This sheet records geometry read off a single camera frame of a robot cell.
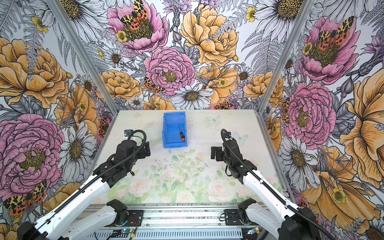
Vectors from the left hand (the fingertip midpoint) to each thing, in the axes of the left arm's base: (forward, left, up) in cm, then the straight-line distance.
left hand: (139, 148), depth 79 cm
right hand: (0, -42, -5) cm, 43 cm away
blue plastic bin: (+33, -13, -19) cm, 41 cm away
